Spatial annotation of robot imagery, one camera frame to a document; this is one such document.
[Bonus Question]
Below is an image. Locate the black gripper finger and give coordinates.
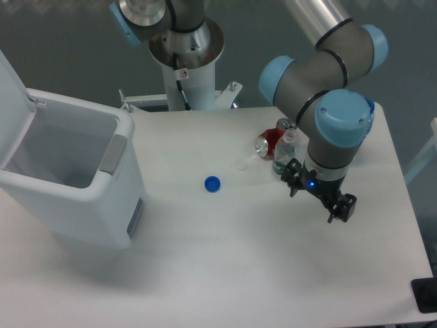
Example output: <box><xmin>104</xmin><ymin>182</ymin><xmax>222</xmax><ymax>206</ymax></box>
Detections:
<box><xmin>281</xmin><ymin>158</ymin><xmax>303</xmax><ymax>197</ymax></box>
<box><xmin>325</xmin><ymin>193</ymin><xmax>357</xmax><ymax>223</ymax></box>

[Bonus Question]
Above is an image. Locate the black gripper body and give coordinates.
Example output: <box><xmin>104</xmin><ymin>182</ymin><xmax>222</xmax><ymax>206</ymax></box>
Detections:
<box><xmin>298</xmin><ymin>165</ymin><xmax>342</xmax><ymax>213</ymax></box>

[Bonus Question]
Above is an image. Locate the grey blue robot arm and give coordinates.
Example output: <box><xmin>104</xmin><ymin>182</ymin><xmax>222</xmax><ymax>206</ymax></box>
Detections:
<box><xmin>110</xmin><ymin>1</ymin><xmax>388</xmax><ymax>221</ymax></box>

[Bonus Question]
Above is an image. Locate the crushed red soda can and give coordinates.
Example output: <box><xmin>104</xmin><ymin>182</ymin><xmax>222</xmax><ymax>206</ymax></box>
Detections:
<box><xmin>255</xmin><ymin>118</ymin><xmax>296</xmax><ymax>160</ymax></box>

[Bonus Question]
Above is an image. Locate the blue bottle cap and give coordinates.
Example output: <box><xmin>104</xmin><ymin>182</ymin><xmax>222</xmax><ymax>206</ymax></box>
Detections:
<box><xmin>204</xmin><ymin>176</ymin><xmax>221</xmax><ymax>193</ymax></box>

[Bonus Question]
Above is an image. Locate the white trash can body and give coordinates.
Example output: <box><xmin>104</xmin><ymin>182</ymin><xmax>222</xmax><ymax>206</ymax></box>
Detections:
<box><xmin>1</xmin><ymin>90</ymin><xmax>146</xmax><ymax>249</ymax></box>

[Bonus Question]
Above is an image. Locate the clear green label bottle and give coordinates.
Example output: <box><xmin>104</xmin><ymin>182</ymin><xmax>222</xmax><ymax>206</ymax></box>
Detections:
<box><xmin>272</xmin><ymin>128</ymin><xmax>298</xmax><ymax>175</ymax></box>

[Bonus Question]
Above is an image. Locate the blue plastic bottle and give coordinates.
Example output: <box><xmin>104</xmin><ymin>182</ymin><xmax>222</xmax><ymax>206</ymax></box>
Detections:
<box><xmin>365</xmin><ymin>98</ymin><xmax>375</xmax><ymax>135</ymax></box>

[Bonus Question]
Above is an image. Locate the black device at edge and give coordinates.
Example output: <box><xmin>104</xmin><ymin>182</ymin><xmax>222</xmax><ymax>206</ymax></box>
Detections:
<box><xmin>410</xmin><ymin>277</ymin><xmax>436</xmax><ymax>314</ymax></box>

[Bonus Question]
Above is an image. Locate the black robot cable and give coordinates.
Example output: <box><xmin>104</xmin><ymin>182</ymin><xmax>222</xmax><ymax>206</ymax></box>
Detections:
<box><xmin>171</xmin><ymin>51</ymin><xmax>191</xmax><ymax>111</ymax></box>

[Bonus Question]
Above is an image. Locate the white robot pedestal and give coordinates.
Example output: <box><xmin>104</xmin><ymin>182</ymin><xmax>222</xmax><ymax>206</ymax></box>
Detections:
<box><xmin>149</xmin><ymin>18</ymin><xmax>224</xmax><ymax>111</ymax></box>

